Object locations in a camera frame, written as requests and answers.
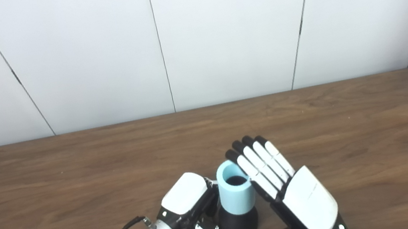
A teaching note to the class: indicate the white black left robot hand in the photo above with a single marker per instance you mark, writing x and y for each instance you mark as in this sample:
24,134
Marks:
183,194

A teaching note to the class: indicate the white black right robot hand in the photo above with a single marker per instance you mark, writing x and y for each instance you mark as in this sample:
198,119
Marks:
308,200

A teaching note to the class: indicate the black flared nozzle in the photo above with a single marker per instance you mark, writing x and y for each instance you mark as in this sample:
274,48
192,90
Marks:
240,224

